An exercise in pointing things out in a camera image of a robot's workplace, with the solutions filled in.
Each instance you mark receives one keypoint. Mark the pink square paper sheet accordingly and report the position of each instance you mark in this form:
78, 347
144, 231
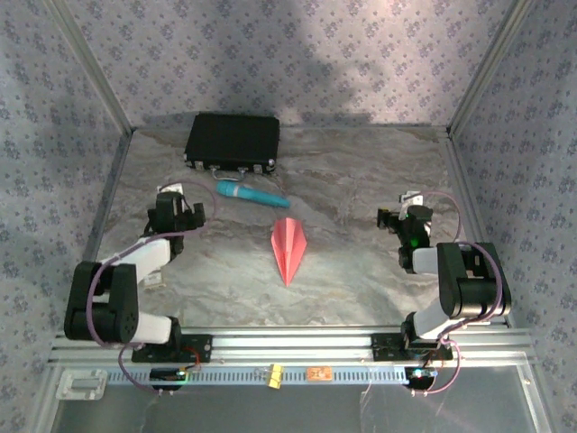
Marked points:
288, 248

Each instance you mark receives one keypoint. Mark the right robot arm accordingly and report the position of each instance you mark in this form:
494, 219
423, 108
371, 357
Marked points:
473, 288

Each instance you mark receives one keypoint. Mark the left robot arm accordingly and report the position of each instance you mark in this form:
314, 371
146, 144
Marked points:
108, 297

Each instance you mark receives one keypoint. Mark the teal marker pen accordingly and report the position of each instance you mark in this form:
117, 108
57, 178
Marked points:
252, 195

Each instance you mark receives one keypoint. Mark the orange label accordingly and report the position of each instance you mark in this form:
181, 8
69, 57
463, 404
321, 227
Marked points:
320, 373

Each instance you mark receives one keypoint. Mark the yellow clip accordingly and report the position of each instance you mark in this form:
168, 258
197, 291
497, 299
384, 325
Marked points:
274, 379

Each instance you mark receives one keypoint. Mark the grey metal panel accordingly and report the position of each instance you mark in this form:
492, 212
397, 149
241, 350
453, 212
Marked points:
293, 410

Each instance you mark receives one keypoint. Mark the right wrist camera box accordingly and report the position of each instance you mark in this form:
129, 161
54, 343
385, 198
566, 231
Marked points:
411, 197

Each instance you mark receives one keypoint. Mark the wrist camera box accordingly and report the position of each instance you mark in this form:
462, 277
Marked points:
170, 188
411, 197

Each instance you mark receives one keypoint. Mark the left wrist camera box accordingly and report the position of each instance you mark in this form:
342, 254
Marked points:
170, 188

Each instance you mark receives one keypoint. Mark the aluminium side rail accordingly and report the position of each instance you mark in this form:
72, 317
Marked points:
464, 180
103, 221

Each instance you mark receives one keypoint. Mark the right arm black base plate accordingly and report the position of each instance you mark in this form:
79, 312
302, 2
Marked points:
383, 347

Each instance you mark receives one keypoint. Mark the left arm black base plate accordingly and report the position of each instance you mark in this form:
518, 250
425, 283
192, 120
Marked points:
203, 349

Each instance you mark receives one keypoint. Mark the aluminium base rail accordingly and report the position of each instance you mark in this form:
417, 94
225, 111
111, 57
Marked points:
293, 347

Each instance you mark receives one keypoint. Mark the aluminium frame post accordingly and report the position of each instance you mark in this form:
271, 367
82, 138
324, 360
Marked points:
488, 67
94, 67

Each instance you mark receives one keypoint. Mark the clear acrylic bracket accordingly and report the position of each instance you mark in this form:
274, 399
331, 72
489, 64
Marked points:
81, 384

